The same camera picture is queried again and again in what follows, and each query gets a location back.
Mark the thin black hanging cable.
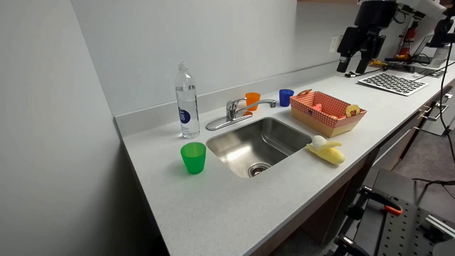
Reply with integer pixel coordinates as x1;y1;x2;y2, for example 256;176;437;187
437;18;455;163

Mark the green plastic cup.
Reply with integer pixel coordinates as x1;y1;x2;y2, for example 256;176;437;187
179;140;208;176

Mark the yellow hand tool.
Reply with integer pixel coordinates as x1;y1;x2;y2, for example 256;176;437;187
369;56;391;69

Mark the grey computer keyboard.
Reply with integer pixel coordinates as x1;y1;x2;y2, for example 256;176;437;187
357;70;428;97

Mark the yellow banana plush toy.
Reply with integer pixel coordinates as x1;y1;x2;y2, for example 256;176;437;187
305;133;347;166

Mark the stainless steel sink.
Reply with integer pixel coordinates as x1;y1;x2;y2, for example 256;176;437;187
206;115;315;180

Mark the orange handled black clamp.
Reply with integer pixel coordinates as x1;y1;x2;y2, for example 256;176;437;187
359;184;406;217

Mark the red plastic basket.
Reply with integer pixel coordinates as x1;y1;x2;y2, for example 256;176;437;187
289;88;369;139

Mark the red background object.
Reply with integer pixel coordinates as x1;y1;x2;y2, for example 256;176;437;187
397;19;421;61

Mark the open laptop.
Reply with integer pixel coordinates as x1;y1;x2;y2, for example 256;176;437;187
411;31;452;76

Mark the blue plastic cup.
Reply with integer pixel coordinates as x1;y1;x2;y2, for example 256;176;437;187
278;88;296;107

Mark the clear plastic water bottle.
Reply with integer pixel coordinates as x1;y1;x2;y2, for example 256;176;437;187
174;59;202;140

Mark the grey perforated cart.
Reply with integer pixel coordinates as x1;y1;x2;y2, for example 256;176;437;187
363;167;455;256

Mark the chrome faucet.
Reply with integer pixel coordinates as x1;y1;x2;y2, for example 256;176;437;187
205;96;279;132

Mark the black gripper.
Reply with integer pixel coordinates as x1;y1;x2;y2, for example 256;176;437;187
336;0;398;75

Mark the orange plastic cup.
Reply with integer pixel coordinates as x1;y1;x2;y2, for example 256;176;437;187
243;90;263;115

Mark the yellow ring toy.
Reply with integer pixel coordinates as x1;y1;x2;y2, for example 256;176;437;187
344;102;363;119

